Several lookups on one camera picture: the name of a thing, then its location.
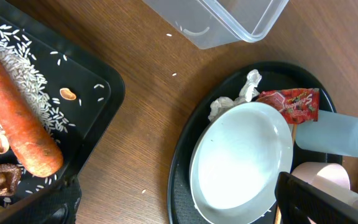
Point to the red snack wrapper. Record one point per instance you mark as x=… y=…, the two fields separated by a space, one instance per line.
x=297 y=105

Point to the pink bowl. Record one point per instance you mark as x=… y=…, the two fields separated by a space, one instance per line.
x=332 y=179

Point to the crumpled white tissue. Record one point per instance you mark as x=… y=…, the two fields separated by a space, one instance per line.
x=246 y=94

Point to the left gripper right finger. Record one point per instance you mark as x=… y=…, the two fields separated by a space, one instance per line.
x=300 y=203

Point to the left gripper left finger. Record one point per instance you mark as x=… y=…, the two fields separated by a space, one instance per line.
x=57 y=203

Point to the round black tray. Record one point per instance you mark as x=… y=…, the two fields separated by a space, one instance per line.
x=275 y=76

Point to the black rectangular tray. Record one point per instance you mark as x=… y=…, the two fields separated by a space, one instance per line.
x=91 y=90

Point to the clear plastic bin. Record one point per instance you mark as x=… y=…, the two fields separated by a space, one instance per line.
x=211 y=23

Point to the rice and nuts pile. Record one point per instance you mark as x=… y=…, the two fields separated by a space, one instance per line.
x=18 y=59

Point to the wooden chopstick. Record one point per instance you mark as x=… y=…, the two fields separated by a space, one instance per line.
x=278 y=215

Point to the orange carrot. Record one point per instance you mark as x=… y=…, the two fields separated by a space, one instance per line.
x=28 y=139

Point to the light blue cup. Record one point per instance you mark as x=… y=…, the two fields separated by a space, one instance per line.
x=332 y=133

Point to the grey plate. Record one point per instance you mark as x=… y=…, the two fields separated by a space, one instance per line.
x=236 y=162

